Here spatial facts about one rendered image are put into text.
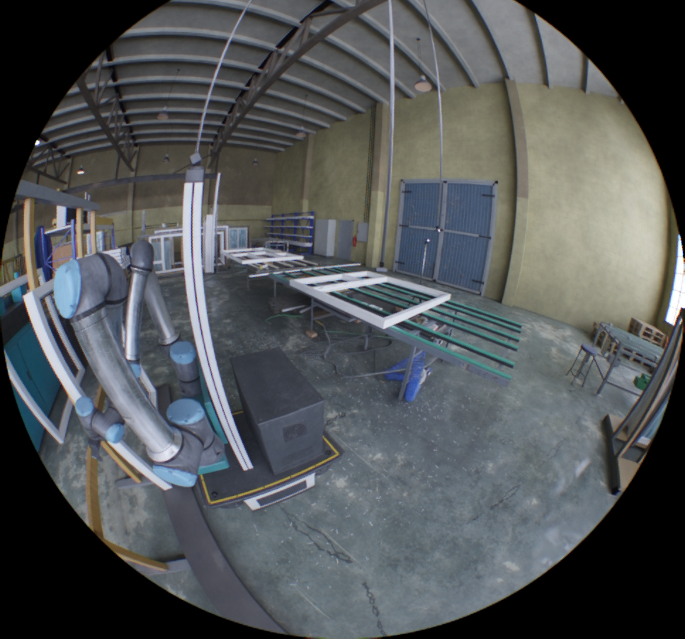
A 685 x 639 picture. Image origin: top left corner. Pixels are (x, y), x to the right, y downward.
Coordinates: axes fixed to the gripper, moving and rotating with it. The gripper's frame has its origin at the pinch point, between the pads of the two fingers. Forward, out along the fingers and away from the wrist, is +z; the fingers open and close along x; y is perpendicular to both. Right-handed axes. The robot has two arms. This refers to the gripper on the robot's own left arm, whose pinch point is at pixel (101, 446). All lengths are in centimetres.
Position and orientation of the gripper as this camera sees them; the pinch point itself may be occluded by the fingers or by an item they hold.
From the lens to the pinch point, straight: 132.5
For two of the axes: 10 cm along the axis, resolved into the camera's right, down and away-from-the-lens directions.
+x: 4.5, 4.1, -8.0
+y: -7.6, -3.0, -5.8
